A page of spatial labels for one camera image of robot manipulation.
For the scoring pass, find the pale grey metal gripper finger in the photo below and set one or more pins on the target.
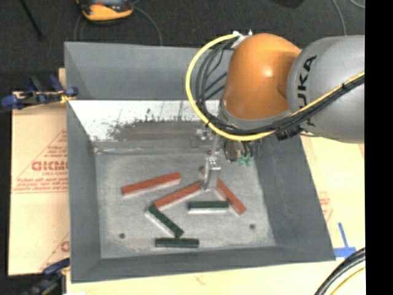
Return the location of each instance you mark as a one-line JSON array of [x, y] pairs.
[[206, 180], [215, 177]]

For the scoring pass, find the dark green flat block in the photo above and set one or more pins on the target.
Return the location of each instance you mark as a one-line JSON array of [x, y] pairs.
[[208, 205], [165, 220], [176, 242]]

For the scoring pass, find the red-brown flat block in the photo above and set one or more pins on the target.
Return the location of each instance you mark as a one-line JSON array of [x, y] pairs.
[[233, 200], [178, 195], [150, 183]]

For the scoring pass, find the grey metal bin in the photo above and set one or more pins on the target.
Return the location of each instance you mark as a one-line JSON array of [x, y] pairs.
[[116, 134]]

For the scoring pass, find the brown cardboard board red print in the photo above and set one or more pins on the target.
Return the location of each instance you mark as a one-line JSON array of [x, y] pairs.
[[37, 195]]

